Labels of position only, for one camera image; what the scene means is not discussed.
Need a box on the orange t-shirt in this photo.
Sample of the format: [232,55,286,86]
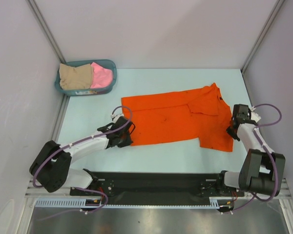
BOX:
[121,83,233,153]

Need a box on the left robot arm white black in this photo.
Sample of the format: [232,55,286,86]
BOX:
[29,115,136,195]

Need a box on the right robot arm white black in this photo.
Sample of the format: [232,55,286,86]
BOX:
[215,103,286,201]

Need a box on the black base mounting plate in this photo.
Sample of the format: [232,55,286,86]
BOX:
[70,172,236,205]

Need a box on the pink t-shirt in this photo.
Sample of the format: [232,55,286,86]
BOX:
[90,62,113,89]

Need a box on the beige t-shirt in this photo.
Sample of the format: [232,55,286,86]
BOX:
[59,63,93,90]

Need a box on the teal plastic basket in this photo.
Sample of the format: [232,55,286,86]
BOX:
[55,59,117,96]

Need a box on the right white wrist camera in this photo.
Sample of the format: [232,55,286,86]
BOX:
[250,107,261,123]

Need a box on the white slotted cable duct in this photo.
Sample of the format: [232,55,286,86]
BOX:
[35,197,233,210]

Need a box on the aluminium frame rail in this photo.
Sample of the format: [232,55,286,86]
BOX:
[24,177,74,197]

